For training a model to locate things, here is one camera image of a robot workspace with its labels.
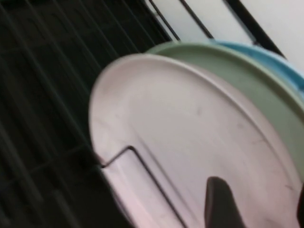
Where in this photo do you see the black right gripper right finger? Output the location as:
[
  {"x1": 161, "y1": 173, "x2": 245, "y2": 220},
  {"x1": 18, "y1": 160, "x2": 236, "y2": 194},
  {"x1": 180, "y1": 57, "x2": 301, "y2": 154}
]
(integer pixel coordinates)
[{"x1": 296, "y1": 182, "x2": 304, "y2": 228}]

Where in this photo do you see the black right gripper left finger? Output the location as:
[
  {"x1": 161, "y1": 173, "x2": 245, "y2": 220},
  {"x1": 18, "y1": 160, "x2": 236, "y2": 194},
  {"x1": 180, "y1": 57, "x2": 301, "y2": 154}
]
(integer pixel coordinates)
[{"x1": 204, "y1": 176, "x2": 248, "y2": 228}]

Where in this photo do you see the pink round plate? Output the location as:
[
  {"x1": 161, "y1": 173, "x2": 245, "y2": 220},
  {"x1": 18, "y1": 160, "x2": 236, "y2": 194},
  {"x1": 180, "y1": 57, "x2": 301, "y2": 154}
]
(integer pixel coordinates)
[{"x1": 88, "y1": 53, "x2": 304, "y2": 228}]

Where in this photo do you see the green round plate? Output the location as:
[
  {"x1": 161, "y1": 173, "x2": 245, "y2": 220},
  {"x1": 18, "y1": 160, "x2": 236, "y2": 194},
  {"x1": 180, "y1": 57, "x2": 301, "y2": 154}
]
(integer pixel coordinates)
[{"x1": 144, "y1": 42, "x2": 304, "y2": 182}]

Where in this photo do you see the blue round plate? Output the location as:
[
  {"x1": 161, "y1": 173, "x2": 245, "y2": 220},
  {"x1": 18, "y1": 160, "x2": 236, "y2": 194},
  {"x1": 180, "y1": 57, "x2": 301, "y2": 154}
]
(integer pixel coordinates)
[{"x1": 211, "y1": 40, "x2": 304, "y2": 94}]

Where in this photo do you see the black drip tray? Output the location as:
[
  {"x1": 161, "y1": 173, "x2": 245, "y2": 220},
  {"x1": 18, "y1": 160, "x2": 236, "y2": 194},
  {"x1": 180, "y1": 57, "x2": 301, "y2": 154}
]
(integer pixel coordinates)
[{"x1": 0, "y1": 0, "x2": 176, "y2": 228}]

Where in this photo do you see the black wire dish rack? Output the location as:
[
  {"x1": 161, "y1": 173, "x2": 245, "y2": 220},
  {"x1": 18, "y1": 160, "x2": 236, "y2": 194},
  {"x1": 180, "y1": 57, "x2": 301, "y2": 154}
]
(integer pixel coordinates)
[{"x1": 0, "y1": 0, "x2": 289, "y2": 228}]

